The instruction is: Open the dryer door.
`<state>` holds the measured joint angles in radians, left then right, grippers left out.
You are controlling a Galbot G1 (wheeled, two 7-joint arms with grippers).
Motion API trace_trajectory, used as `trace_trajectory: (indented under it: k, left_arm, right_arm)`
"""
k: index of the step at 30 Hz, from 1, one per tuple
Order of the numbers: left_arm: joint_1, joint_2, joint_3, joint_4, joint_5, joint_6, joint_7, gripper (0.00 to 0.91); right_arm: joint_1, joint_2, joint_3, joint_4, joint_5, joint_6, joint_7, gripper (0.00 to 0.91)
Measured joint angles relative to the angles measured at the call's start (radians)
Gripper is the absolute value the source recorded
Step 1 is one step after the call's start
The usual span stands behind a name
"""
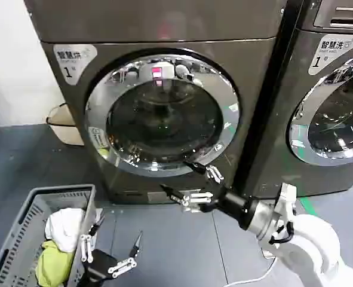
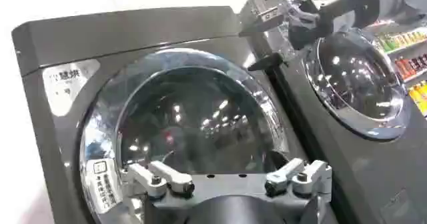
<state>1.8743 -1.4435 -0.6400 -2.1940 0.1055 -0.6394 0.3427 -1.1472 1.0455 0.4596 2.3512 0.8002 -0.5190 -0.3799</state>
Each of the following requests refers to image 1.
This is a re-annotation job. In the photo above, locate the yellow-green cloth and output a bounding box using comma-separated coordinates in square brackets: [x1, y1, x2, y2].
[35, 240, 76, 287]

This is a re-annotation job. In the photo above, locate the white number label sticker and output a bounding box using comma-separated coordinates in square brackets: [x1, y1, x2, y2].
[308, 33, 353, 76]
[53, 44, 99, 87]

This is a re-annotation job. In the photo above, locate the grey plastic laundry basket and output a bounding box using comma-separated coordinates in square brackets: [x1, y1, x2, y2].
[0, 184, 99, 287]

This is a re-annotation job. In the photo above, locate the grey dryer with round door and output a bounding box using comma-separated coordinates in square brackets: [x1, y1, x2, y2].
[25, 0, 286, 206]

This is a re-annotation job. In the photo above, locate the white cloth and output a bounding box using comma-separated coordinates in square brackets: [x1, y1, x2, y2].
[44, 207, 87, 254]

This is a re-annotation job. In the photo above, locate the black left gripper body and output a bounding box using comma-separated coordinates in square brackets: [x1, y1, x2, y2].
[83, 249, 119, 287]

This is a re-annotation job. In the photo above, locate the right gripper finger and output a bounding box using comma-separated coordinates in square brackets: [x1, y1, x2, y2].
[159, 184, 215, 213]
[183, 161, 228, 194]

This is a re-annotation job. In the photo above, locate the grey dryer with drawer panel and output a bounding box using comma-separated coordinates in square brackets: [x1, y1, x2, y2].
[235, 0, 353, 199]

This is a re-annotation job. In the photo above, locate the small white door sticker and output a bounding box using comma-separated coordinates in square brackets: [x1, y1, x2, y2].
[88, 126, 110, 151]

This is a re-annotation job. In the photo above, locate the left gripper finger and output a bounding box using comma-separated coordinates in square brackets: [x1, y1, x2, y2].
[80, 215, 106, 263]
[106, 230, 144, 278]

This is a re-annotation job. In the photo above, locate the round chrome glass dryer door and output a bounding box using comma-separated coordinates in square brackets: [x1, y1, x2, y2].
[84, 47, 241, 179]
[286, 49, 353, 167]

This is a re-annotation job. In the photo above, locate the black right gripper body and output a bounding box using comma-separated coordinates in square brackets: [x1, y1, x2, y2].
[200, 190, 251, 224]

